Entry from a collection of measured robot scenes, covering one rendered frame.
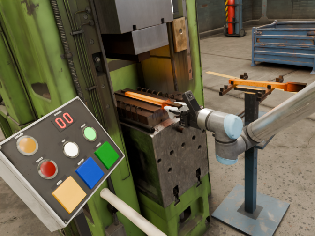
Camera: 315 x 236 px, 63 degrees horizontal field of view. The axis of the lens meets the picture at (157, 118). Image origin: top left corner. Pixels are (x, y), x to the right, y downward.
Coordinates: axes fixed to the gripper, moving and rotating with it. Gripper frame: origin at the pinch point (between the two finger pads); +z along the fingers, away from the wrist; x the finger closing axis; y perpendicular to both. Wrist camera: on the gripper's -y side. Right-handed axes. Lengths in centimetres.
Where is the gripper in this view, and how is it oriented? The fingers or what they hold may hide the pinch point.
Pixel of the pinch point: (169, 104)
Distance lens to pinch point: 124.8
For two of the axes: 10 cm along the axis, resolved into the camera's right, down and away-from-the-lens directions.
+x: 7.2, -3.9, 5.7
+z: -6.7, -2.3, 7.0
